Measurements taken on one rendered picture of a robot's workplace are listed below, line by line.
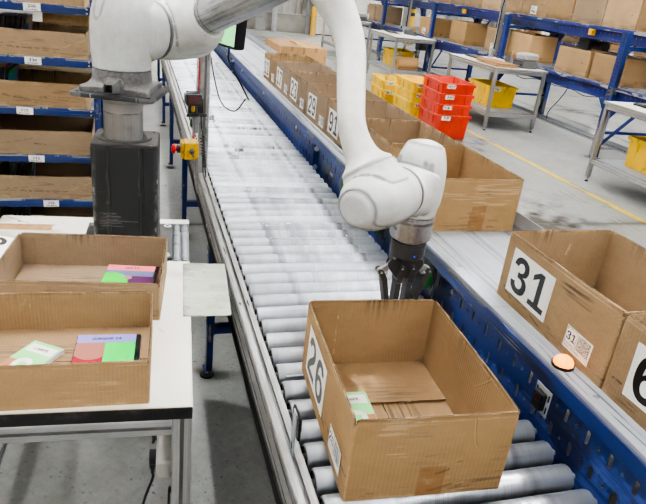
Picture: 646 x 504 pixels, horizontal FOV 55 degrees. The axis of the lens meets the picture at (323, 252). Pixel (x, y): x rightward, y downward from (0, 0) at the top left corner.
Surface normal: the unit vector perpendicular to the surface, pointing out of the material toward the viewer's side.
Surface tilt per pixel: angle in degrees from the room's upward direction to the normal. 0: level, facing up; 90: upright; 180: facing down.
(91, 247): 89
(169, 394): 0
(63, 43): 90
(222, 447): 0
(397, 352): 89
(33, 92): 91
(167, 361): 0
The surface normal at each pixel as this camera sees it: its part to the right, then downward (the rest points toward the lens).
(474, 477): 0.21, 0.43
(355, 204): -0.52, 0.41
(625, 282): -0.96, 0.00
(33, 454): 0.11, -0.91
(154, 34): 0.83, 0.29
